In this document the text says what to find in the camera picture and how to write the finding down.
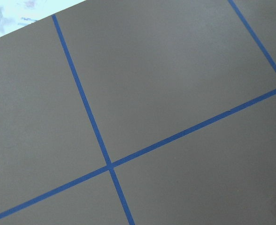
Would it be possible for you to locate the printed paper label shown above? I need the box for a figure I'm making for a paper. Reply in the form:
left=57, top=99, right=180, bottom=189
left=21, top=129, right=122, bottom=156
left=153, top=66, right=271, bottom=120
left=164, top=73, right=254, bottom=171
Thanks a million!
left=18, top=16, right=37, bottom=23

